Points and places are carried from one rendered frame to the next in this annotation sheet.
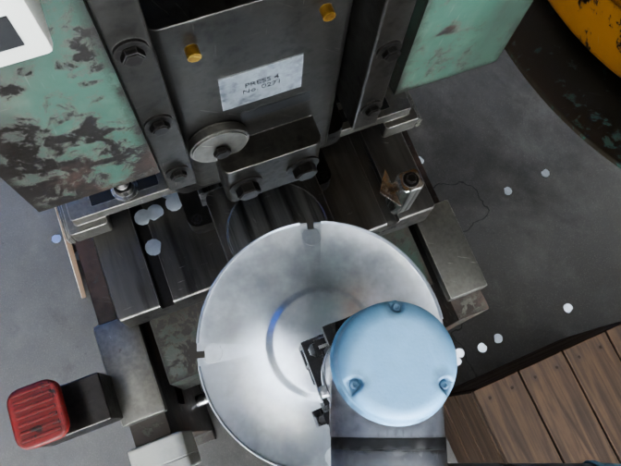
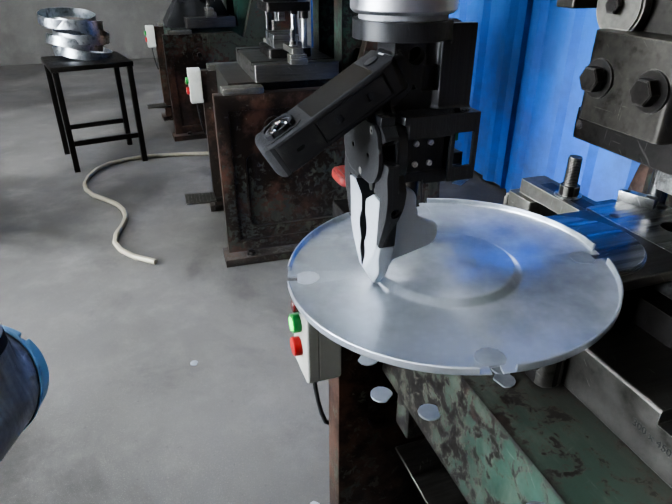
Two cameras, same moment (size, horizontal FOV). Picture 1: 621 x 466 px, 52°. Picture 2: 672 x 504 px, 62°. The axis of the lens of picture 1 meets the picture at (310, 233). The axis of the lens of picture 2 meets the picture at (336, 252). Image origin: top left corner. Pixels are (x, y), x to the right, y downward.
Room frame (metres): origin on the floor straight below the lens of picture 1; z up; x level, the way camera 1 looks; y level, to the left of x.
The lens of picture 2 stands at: (0.09, -0.49, 1.03)
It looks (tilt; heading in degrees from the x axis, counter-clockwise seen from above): 28 degrees down; 102
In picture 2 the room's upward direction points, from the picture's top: straight up
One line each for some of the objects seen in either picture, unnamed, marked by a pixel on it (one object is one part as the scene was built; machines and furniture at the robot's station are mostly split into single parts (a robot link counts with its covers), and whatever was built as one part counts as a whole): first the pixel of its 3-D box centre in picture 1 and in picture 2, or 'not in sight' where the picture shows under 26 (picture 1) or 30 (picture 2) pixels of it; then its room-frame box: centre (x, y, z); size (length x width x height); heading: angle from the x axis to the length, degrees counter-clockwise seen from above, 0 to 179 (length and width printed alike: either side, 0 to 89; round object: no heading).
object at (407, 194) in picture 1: (404, 191); not in sight; (0.32, -0.11, 0.75); 0.03 x 0.03 x 0.10; 31
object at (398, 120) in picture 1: (362, 108); not in sight; (0.42, -0.04, 0.76); 0.17 x 0.06 x 0.10; 121
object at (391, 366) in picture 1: (384, 370); not in sight; (0.05, -0.07, 1.09); 0.09 x 0.08 x 0.11; 10
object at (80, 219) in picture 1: (117, 190); (563, 191); (0.24, 0.25, 0.76); 0.17 x 0.06 x 0.10; 121
